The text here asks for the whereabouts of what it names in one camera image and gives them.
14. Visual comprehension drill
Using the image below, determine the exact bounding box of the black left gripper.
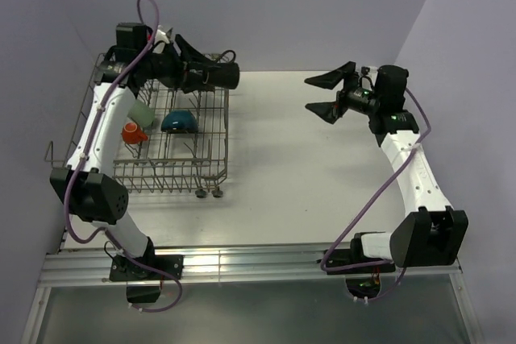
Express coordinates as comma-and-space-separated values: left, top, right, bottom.
139, 35, 219, 93

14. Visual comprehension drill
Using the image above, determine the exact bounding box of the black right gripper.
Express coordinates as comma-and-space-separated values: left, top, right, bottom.
303, 61, 380, 125

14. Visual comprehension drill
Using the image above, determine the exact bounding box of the dark brown mug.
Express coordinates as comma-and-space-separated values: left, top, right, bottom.
202, 49, 240, 89

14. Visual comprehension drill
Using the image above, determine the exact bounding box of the dark bowl tan inside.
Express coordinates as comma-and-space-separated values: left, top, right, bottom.
160, 110, 198, 134

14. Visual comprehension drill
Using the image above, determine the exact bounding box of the pale green cup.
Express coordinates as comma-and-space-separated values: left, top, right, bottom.
127, 99, 155, 128

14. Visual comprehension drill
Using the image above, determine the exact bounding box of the small red orange cup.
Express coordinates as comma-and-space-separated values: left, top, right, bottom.
121, 122, 148, 145

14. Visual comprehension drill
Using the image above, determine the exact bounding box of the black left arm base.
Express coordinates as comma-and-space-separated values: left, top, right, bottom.
109, 255, 184, 282

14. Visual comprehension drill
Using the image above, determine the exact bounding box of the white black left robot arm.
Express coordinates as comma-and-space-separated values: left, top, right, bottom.
50, 22, 239, 279

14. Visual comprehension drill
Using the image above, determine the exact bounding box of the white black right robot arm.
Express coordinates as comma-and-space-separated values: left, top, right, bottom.
305, 61, 468, 273

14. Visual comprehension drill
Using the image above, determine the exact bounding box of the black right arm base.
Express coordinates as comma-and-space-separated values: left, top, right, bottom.
325, 247, 397, 276

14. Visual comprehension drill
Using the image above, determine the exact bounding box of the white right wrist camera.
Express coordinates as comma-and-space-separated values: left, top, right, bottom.
359, 65, 378, 79

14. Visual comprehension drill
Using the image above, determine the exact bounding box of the grey wire dish rack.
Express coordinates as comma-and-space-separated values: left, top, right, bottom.
43, 52, 231, 200

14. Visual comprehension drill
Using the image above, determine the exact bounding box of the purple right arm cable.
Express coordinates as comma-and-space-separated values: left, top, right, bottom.
321, 86, 431, 300

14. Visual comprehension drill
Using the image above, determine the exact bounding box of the aluminium mounting rail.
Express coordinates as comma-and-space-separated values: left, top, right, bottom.
39, 241, 463, 288

